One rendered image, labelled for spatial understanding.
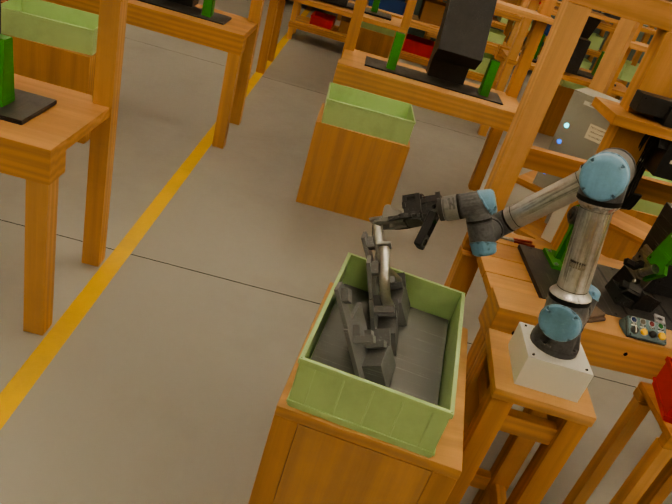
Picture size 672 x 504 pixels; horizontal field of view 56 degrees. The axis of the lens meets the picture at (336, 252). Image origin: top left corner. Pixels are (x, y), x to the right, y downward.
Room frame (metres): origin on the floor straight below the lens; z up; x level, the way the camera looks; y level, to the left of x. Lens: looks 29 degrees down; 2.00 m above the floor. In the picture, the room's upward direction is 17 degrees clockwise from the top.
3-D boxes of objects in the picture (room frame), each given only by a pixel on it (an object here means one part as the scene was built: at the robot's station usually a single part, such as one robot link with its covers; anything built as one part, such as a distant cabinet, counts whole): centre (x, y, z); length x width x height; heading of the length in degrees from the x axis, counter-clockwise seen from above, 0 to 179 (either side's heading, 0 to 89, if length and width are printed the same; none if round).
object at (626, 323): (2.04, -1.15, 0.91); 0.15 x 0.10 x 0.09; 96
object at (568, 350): (1.71, -0.74, 1.01); 0.15 x 0.15 x 0.10
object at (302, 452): (1.59, -0.25, 0.39); 0.68 x 0.52 x 0.79; 176
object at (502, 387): (1.71, -0.74, 0.83); 0.32 x 0.32 x 0.04; 0
